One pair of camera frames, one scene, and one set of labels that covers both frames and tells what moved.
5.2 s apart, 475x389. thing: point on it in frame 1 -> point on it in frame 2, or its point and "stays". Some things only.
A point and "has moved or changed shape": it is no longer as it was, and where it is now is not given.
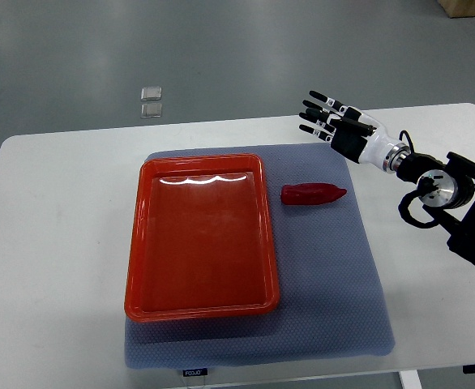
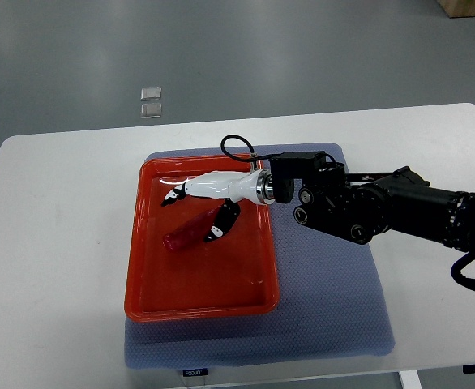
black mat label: [196, 372] stays
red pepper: [310, 194] has moved or changed shape
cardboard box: [469, 8] stays
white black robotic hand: [352, 133] -> [257, 186]
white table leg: [410, 379] stays
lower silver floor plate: [151, 110] stays
